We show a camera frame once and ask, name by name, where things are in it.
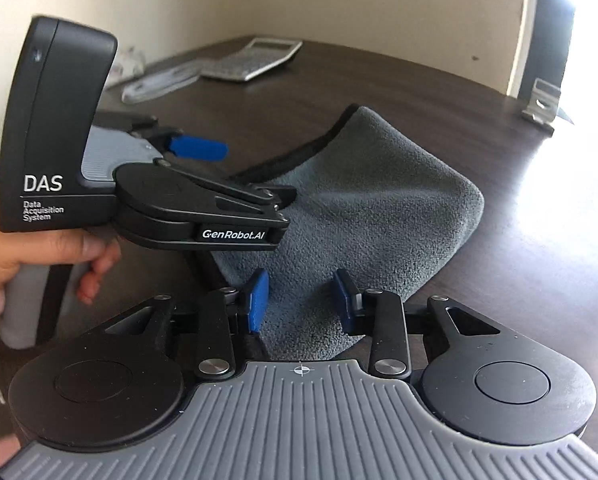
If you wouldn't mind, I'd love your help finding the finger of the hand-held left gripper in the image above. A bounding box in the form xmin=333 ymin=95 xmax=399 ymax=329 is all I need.
xmin=154 ymin=158 xmax=298 ymax=226
xmin=144 ymin=127 xmax=230 ymax=162

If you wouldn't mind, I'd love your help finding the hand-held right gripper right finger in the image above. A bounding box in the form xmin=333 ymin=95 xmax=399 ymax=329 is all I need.
xmin=331 ymin=269 xmax=514 ymax=380

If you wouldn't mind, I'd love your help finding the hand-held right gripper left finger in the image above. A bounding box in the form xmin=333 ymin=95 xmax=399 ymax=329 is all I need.
xmin=104 ymin=269 xmax=270 ymax=380

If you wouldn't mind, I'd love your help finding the yellow and grey microfiber towel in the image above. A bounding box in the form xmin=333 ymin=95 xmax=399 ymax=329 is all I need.
xmin=211 ymin=104 xmax=484 ymax=361

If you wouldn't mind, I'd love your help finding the person's left hand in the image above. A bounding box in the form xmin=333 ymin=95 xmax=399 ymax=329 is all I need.
xmin=0 ymin=175 xmax=122 ymax=361

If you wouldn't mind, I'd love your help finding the silver flat device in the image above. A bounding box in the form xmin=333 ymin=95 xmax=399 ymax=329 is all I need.
xmin=121 ymin=57 xmax=202 ymax=105

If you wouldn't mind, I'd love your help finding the grey calculator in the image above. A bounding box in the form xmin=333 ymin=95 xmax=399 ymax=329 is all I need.
xmin=199 ymin=36 xmax=304 ymax=82

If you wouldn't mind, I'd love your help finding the silver phone stand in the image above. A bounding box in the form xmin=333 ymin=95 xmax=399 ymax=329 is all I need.
xmin=521 ymin=79 xmax=562 ymax=133

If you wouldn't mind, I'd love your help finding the dark window frame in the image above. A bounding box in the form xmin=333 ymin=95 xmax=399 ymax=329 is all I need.
xmin=509 ymin=0 xmax=576 ymax=102

